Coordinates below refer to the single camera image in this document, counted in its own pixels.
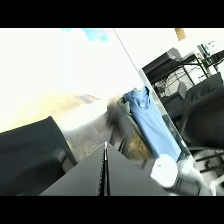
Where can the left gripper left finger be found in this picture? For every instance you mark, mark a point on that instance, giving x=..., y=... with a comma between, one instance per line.
x=85, y=180

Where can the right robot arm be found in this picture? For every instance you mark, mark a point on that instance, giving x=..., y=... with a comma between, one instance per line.
x=165, y=170

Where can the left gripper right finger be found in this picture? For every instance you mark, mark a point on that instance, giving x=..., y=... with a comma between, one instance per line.
x=133, y=181

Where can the black office chair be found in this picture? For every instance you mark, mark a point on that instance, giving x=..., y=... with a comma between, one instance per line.
x=203, y=113

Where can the blue shirt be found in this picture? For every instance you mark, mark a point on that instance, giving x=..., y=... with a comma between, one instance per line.
x=150, y=121

